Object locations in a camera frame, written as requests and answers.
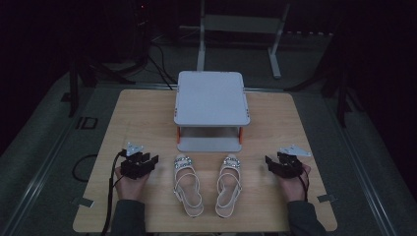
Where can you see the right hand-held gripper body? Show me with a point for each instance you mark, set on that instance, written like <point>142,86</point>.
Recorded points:
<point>290,164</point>

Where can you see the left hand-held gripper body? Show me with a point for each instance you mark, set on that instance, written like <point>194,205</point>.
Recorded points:
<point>132,165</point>

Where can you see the beige jewelled slingback sandal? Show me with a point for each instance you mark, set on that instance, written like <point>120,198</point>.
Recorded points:
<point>228,185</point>
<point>187,185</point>

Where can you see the grey two-tier shoe rack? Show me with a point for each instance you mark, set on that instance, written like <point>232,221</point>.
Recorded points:
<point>211,101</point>

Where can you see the person's left hand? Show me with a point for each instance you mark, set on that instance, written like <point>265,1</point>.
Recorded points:
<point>131,188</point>

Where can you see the person's right hand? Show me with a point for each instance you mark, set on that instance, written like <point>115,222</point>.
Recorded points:
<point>295,188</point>

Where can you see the grey tape strip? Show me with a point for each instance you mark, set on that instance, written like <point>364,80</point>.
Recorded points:
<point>86,202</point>
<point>326,198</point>

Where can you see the black metal stand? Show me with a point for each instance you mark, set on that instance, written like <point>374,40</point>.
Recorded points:
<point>73,88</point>
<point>341,98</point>

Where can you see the white metal stand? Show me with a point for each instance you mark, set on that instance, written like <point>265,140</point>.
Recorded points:
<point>241,24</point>

